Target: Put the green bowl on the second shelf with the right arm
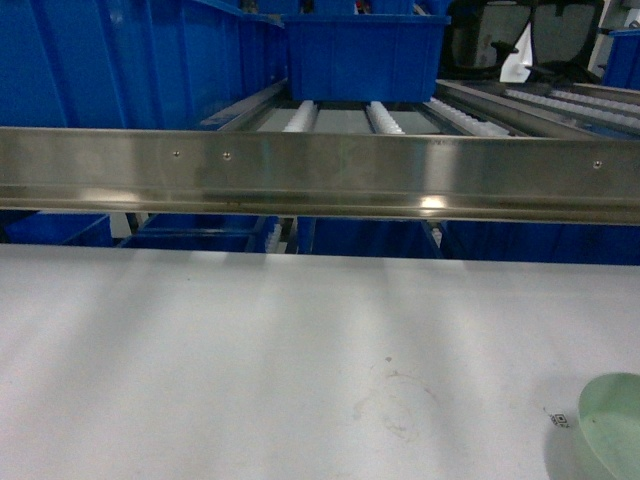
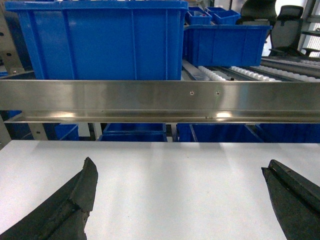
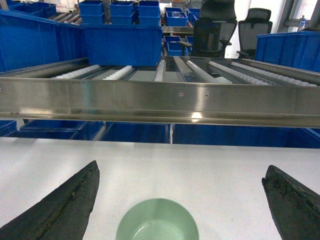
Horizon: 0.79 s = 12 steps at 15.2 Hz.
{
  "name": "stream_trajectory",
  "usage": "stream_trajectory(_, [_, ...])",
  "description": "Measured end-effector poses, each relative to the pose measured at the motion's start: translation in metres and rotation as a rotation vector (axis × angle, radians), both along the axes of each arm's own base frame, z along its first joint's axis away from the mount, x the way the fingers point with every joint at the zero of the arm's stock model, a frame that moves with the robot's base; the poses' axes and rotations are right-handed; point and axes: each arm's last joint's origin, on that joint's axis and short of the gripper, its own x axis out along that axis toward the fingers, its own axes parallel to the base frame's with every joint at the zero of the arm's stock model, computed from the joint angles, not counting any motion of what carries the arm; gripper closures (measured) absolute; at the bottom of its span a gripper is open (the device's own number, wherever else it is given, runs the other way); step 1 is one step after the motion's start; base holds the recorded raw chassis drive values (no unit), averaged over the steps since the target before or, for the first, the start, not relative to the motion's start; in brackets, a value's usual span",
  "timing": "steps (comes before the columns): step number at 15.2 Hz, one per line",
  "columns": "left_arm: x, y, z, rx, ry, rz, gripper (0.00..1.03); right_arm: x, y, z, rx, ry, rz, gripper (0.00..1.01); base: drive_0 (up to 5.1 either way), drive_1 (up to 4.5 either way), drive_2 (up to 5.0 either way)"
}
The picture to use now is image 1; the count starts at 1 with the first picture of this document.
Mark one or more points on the green bowl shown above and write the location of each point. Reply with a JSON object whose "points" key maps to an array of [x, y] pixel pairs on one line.
{"points": [[607, 442]]}

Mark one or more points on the white roller track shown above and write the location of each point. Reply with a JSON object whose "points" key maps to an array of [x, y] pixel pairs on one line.
{"points": [[303, 119], [459, 118], [381, 120]]}

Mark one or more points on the white roller track middle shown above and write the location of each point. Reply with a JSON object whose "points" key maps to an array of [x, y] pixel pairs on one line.
{"points": [[381, 120]]}

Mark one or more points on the blue plastic bin centre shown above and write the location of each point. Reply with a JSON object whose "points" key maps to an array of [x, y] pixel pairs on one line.
{"points": [[364, 58]]}

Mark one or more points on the black office chair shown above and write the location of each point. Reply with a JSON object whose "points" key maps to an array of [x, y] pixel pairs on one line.
{"points": [[521, 41]]}

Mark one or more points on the large blue bin left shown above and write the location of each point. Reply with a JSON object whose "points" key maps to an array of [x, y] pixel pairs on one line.
{"points": [[132, 64]]}

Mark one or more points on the blue bins under shelf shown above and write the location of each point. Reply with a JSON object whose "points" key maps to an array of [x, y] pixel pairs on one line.
{"points": [[456, 240]]}

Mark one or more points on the white roller track right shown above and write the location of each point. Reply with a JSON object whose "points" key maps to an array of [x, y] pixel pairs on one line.
{"points": [[459, 118]]}

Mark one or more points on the QR code sticker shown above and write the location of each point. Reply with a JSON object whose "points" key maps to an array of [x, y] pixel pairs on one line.
{"points": [[560, 420]]}

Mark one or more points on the blue bin far right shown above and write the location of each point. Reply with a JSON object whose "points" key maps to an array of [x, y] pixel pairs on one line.
{"points": [[622, 68]]}

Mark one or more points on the stainless steel shelf rack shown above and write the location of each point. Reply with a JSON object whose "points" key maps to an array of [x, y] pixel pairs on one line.
{"points": [[556, 154]]}

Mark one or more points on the white roller track left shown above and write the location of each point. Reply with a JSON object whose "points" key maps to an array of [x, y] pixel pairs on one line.
{"points": [[303, 119]]}

